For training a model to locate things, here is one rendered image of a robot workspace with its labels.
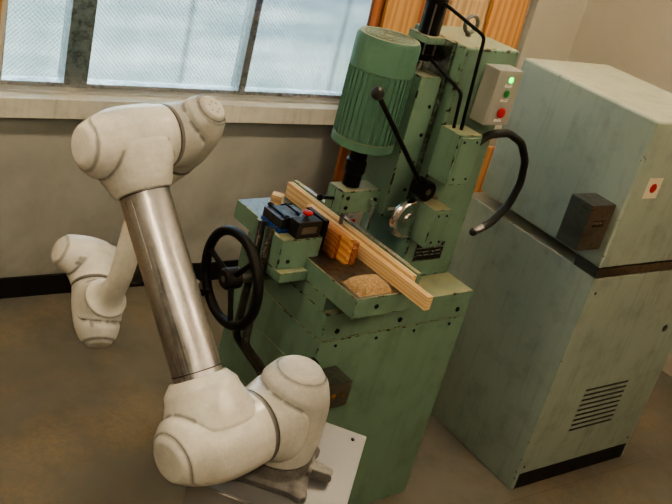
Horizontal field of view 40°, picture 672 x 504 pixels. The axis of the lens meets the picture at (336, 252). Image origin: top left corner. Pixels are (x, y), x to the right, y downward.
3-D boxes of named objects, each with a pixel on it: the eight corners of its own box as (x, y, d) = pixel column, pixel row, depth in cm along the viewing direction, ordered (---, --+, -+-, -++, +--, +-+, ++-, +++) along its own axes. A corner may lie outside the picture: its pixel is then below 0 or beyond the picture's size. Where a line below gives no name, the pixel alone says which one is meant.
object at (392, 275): (304, 216, 279) (307, 204, 277) (309, 215, 280) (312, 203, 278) (423, 310, 242) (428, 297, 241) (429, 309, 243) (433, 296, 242)
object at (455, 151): (426, 173, 263) (441, 124, 256) (448, 172, 268) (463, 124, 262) (446, 186, 257) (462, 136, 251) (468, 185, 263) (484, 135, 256)
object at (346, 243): (302, 231, 269) (308, 207, 266) (306, 230, 270) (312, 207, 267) (343, 264, 255) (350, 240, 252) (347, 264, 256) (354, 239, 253)
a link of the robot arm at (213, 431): (290, 461, 183) (202, 503, 167) (240, 466, 194) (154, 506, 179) (179, 89, 185) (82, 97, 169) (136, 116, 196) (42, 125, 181)
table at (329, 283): (205, 218, 275) (209, 200, 273) (288, 212, 294) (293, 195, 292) (323, 325, 235) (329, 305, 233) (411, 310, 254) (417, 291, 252)
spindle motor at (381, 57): (317, 132, 258) (344, 22, 245) (365, 132, 269) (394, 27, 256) (355, 158, 246) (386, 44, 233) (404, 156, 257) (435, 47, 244)
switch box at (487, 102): (468, 117, 262) (485, 62, 255) (492, 117, 268) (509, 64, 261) (483, 125, 258) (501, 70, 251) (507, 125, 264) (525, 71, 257)
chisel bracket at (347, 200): (322, 208, 265) (329, 181, 262) (359, 205, 274) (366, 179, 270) (337, 220, 260) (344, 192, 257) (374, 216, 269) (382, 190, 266)
